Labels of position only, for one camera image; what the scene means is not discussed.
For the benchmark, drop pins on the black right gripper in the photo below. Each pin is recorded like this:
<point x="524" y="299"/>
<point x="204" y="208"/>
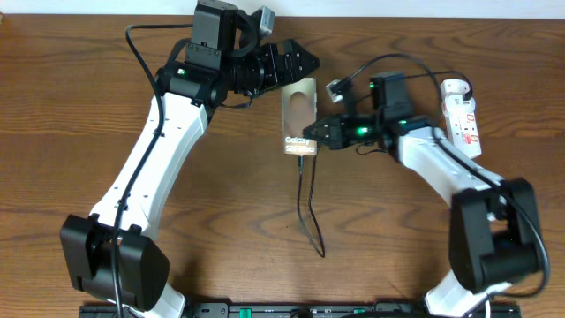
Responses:
<point x="335" y="130"/>

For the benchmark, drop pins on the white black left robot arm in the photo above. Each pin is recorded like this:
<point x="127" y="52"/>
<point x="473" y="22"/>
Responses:
<point x="111" y="254"/>

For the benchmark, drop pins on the black mounting rail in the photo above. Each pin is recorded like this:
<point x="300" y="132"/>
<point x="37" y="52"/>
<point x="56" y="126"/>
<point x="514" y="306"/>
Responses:
<point x="386" y="308"/>

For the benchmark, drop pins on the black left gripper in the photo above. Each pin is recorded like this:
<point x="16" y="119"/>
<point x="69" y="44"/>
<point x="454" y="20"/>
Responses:
<point x="294" y="66"/>

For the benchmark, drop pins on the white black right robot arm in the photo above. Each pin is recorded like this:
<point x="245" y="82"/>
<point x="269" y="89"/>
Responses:
<point x="494" y="234"/>

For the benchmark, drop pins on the white power strip socket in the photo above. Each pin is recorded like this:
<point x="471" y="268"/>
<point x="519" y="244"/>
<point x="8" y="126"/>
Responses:
<point x="458" y="109"/>

